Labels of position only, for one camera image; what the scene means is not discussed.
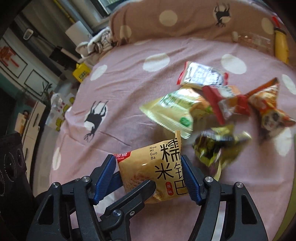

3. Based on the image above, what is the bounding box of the gold foil snack packet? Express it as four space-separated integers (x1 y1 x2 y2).
193 125 251 168

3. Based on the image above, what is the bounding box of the orange rice cracker bag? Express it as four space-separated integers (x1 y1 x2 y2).
114 131 188 203

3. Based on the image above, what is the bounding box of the pink polka dot bedsheet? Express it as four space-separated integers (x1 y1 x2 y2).
50 37 295 240

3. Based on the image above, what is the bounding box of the panda triangular snack bag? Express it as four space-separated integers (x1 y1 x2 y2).
245 78 295 141

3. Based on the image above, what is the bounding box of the light green snack packet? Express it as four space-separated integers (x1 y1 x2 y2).
139 87 213 139

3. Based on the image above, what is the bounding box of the yellow box on floor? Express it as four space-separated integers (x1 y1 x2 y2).
72 63 92 83

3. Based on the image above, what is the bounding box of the clear plastic bottle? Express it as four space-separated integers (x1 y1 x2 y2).
231 31 273 55

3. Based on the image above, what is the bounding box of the yellow bottle red cap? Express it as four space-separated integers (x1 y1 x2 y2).
272 16 289 64

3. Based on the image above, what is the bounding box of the striped white cloth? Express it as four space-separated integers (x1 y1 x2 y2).
75 27 116 64

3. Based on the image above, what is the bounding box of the brown polka dot bolster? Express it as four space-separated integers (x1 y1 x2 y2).
109 1 274 45

